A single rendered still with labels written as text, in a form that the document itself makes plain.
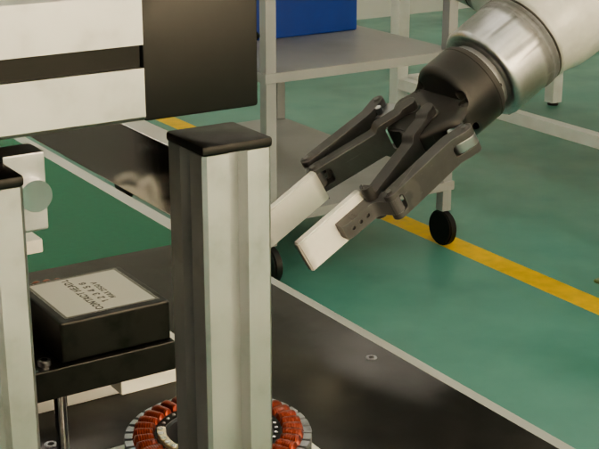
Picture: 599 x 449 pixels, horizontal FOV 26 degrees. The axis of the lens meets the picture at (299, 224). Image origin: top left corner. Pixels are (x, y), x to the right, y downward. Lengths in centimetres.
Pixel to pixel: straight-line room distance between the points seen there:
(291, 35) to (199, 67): 318
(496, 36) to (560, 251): 251
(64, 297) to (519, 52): 54
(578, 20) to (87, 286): 57
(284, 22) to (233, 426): 312
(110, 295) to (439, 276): 270
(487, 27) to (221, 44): 68
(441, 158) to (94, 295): 43
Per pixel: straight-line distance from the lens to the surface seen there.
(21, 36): 43
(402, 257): 351
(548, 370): 288
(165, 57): 45
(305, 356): 100
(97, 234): 135
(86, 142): 61
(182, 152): 50
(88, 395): 94
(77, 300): 70
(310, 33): 368
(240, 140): 49
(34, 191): 47
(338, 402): 93
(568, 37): 115
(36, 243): 93
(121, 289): 72
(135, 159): 56
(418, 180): 105
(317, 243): 104
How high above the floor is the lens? 118
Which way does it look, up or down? 18 degrees down
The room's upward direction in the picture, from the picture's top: straight up
